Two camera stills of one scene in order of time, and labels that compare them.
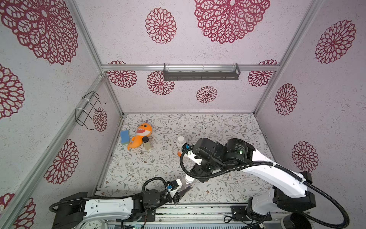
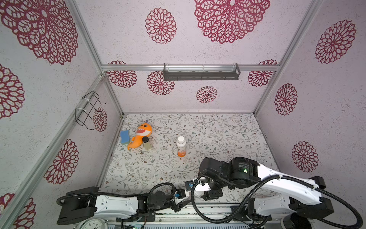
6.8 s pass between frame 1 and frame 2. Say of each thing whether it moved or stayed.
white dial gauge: stayed
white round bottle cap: stayed
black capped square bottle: stayed
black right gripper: moved
